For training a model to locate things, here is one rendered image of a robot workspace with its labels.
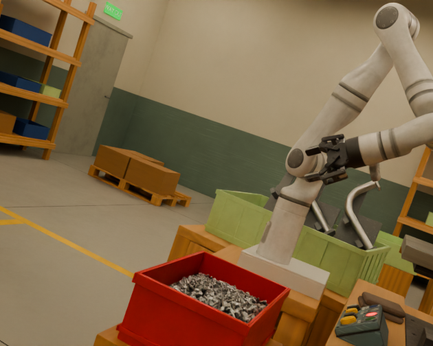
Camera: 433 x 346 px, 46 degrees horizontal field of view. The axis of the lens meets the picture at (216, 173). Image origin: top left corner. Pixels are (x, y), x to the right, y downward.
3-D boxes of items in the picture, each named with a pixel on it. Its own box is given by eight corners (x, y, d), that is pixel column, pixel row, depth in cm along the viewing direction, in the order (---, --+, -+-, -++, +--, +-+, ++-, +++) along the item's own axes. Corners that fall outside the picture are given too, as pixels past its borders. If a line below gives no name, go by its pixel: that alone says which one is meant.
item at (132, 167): (86, 174, 688) (97, 143, 684) (124, 178, 760) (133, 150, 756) (155, 206, 633) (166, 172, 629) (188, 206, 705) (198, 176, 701)
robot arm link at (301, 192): (312, 149, 149) (291, 204, 149) (291, 140, 143) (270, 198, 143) (337, 156, 142) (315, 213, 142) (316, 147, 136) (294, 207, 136)
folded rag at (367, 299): (359, 309, 117) (364, 297, 117) (357, 299, 125) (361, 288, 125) (403, 325, 116) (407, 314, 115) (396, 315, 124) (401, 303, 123)
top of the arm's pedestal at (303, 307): (194, 273, 133) (199, 259, 133) (227, 255, 164) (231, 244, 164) (311, 324, 124) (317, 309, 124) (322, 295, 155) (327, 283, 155)
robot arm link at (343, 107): (331, 79, 135) (350, 91, 142) (275, 163, 143) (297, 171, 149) (354, 94, 129) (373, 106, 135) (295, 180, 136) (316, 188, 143)
